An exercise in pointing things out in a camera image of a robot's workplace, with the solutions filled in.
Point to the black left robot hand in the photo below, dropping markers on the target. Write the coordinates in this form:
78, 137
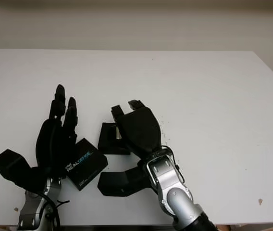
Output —
51, 149

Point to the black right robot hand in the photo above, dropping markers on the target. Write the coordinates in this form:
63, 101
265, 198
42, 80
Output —
141, 130

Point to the small silver depth camera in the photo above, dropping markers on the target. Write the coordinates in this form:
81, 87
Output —
118, 133

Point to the black RealSense box lid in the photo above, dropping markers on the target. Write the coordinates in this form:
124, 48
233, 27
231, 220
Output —
86, 166

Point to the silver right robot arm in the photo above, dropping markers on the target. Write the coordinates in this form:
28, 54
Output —
175, 197

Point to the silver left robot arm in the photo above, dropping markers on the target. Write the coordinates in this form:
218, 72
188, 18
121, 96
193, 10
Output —
30, 209

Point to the black camera box base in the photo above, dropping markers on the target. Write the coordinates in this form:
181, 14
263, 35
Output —
107, 144

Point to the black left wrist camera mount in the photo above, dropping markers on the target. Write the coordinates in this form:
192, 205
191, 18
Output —
9, 163

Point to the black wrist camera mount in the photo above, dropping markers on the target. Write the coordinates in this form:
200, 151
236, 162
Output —
9, 163
119, 184

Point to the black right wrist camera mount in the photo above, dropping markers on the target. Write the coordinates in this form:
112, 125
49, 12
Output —
119, 184

